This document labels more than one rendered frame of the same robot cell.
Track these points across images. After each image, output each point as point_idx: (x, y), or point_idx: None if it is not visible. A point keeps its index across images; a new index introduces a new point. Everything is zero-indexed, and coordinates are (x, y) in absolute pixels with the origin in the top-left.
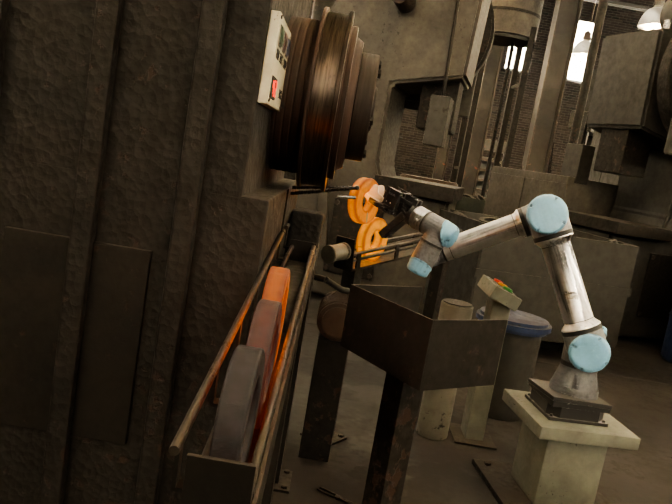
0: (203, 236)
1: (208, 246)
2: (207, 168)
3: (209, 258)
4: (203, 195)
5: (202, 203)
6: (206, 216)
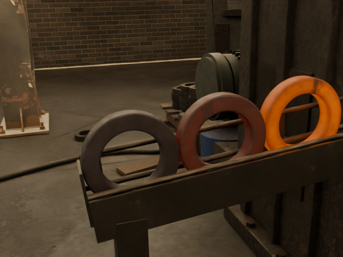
0: (339, 61)
1: (342, 69)
2: (342, 7)
3: (342, 78)
4: (340, 29)
5: (339, 35)
6: (341, 45)
